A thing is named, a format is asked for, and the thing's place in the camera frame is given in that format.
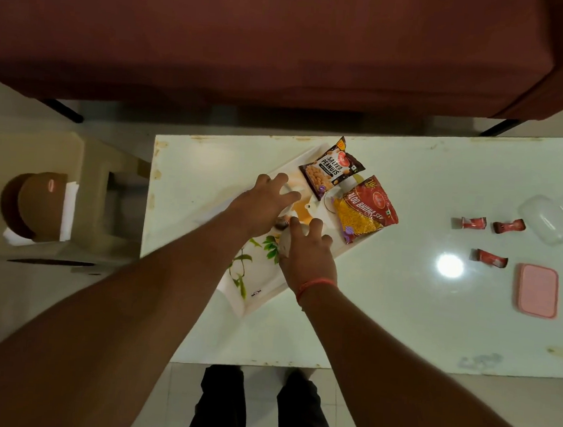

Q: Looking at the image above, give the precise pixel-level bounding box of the person's left hand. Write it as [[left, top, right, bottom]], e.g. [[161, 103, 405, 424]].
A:
[[226, 169, 304, 242]]

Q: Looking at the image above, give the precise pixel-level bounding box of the person's right hand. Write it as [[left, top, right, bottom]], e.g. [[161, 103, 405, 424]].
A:
[[276, 215, 343, 296]]

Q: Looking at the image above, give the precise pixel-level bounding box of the person's left forearm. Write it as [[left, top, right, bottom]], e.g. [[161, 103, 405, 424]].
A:
[[0, 190, 259, 427]]

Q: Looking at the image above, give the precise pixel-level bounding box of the person's right forearm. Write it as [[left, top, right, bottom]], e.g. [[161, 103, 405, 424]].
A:
[[289, 280, 563, 427]]

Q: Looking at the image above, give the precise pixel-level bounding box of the red yellow snack packet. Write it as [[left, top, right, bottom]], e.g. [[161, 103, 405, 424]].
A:
[[330, 172, 402, 248]]

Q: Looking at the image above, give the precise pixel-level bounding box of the red thread wristband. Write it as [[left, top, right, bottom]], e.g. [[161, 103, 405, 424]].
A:
[[295, 276, 339, 306]]

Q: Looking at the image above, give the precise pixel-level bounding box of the black orange peanut packet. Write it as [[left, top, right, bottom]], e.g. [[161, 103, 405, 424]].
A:
[[296, 133, 368, 204]]

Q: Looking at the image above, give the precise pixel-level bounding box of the white leaf print tray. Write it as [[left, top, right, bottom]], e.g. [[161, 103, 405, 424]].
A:
[[193, 135, 388, 328]]

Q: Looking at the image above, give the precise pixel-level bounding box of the maroon covered bed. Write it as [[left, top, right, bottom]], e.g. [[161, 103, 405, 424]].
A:
[[0, 0, 563, 137]]

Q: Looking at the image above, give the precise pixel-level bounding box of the beige plastic stool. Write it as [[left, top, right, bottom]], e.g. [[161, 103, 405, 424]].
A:
[[0, 126, 153, 268]]

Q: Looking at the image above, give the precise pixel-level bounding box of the person's right leg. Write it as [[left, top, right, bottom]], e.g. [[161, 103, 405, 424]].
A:
[[274, 368, 346, 427]]

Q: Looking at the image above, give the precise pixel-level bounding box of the person's leg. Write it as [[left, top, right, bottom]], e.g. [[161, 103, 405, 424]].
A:
[[182, 362, 251, 427], [274, 368, 346, 427]]

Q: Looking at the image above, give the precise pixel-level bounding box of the person's left leg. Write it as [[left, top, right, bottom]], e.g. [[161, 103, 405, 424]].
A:
[[182, 362, 251, 427]]

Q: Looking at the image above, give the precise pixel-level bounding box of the black metal bed leg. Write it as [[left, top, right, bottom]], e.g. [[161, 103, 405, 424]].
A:
[[479, 117, 525, 140], [37, 97, 86, 125]]

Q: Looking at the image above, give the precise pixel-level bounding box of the brown round bowl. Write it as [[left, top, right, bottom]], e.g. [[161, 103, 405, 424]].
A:
[[0, 168, 69, 245]]

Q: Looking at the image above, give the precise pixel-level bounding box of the pink container lid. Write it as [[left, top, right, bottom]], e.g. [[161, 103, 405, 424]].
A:
[[515, 262, 561, 320]]

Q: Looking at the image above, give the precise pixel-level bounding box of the clear plastic container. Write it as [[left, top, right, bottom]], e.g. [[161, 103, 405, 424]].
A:
[[515, 191, 563, 247]]

